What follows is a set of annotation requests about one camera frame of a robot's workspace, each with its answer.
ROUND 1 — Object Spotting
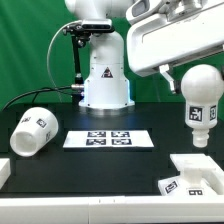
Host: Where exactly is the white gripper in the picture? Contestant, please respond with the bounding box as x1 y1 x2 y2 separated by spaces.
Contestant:
126 0 224 94

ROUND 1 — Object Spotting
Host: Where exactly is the white lamp bulb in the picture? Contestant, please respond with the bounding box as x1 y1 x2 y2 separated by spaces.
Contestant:
181 64 224 148

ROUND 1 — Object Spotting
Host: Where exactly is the white lamp base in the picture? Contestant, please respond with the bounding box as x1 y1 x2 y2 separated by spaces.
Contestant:
158 154 224 196

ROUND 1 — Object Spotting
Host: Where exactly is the white lamp shade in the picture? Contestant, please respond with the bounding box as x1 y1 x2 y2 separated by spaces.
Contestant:
10 107 59 157

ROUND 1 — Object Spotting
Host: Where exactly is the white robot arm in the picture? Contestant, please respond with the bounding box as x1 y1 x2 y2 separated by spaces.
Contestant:
65 0 224 110

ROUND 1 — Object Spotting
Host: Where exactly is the paper sheet with markers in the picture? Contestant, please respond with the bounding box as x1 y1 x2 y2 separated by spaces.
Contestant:
63 130 154 148

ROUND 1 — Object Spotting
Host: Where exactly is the black camera on stand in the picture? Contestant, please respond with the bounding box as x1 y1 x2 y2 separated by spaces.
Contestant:
62 19 115 85

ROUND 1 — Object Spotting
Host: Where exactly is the grey camera cable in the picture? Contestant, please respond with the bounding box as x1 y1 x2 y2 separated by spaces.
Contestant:
46 20 83 103

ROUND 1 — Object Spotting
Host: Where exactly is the white front rail wall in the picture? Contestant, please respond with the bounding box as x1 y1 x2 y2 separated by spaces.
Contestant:
0 196 224 224

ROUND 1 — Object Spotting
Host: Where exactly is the white left rail block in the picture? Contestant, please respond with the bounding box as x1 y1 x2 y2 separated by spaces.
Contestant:
0 158 11 189

